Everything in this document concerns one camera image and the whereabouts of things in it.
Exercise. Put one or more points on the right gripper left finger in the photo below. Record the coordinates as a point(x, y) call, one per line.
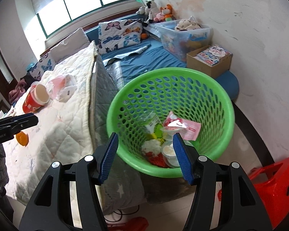
point(49, 207)

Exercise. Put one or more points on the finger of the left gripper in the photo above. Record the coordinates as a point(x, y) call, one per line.
point(22, 122)

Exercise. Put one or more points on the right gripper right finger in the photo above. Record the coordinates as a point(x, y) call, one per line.
point(241, 207)

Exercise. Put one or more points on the red paper noodle cup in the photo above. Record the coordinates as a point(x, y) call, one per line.
point(36, 98)

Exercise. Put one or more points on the pink clear plastic bag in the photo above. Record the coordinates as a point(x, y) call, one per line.
point(61, 88)

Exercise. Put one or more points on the clear cup with foil lid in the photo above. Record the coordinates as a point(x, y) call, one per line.
point(169, 156)

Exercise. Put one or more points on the red spiky plastic ball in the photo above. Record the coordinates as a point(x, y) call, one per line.
point(156, 160)

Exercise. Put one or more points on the clear plastic cup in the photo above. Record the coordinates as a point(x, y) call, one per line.
point(169, 132)

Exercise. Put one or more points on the red white wrapper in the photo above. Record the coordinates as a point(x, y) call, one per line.
point(151, 148)

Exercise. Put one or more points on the pink snack packet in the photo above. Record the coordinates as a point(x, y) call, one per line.
point(191, 128)

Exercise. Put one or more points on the pink cloth bundle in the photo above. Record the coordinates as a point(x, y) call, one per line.
point(18, 91)

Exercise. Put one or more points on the white quilted table cover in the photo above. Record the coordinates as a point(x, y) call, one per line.
point(66, 131)

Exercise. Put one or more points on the dark wooden door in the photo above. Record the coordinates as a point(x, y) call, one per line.
point(7, 79)

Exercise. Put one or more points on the red plastic stool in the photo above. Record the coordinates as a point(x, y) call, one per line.
point(272, 185)

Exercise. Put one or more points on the left butterfly pillow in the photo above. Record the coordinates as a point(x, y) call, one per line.
point(46, 63)

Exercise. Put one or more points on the butterfly pillow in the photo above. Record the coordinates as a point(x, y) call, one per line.
point(119, 33)
point(46, 63)

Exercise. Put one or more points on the grey square cushion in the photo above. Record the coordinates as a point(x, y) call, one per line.
point(72, 44)

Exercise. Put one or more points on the green plastic waste basket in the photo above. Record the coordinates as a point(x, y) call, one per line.
point(190, 95)

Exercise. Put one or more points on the right butterfly pillow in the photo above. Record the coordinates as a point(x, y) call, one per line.
point(119, 33)

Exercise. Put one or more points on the cardboard box with books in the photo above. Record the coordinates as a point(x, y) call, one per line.
point(211, 60)

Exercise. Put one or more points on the blue sofa mattress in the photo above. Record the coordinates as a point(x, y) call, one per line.
point(123, 65)

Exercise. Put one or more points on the clear plastic storage bin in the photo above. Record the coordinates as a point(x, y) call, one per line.
point(179, 43)

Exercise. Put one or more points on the cow plush toy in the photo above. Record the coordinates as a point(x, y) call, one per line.
point(150, 11)

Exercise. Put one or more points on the pink plush toy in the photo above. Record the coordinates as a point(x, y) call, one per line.
point(159, 18)

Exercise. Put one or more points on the orange fox plush toy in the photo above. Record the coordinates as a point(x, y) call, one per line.
point(167, 12)

